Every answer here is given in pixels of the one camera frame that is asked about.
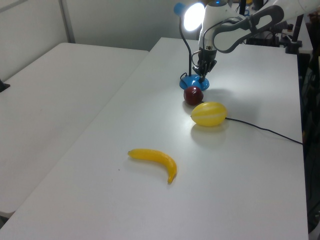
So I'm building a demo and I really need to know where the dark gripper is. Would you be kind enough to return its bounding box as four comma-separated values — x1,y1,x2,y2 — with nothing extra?
192,49,218,84

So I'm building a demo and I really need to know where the black camera stand with clamp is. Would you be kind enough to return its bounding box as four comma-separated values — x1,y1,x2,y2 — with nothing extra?
285,13,305,54

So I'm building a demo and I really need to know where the yellow striped toy melon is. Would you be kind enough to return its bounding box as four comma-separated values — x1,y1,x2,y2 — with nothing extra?
190,101,228,127

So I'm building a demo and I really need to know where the blue desk lamp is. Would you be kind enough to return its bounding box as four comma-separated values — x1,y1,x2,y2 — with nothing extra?
173,2,210,91

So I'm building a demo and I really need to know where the red toy apple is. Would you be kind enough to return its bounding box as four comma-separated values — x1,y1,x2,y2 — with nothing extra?
183,85,204,106

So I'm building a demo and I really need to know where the black equipment box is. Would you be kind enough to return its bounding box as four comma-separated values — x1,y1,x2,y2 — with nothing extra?
246,23,287,47

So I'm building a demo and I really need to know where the yellow toy banana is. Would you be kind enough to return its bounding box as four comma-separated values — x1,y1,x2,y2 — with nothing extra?
127,148,178,184

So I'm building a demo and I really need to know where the white side table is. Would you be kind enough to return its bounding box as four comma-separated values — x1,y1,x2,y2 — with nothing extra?
0,42,150,218

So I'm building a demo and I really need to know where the black table clamp mount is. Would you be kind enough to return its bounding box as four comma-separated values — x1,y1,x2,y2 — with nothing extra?
0,77,11,93

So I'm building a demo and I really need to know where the black lamp power cable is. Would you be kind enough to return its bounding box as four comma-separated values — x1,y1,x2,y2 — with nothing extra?
179,72,304,145

